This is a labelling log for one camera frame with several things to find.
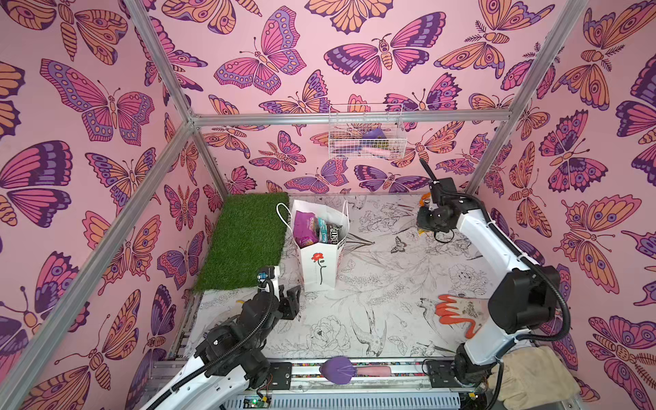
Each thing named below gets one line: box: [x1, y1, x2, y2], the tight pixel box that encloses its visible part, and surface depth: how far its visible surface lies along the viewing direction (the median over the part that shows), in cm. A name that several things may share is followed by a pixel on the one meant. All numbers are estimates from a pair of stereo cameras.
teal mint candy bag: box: [317, 216, 329, 243], surface depth 85 cm
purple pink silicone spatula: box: [318, 356, 393, 385], surface depth 76 cm
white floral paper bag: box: [317, 199, 351, 291], surface depth 84 cm
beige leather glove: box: [486, 345, 582, 410], surface depth 73 cm
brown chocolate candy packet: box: [326, 222, 343, 245], surface depth 83 cm
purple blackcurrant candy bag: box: [292, 210, 319, 249], surface depth 85 cm
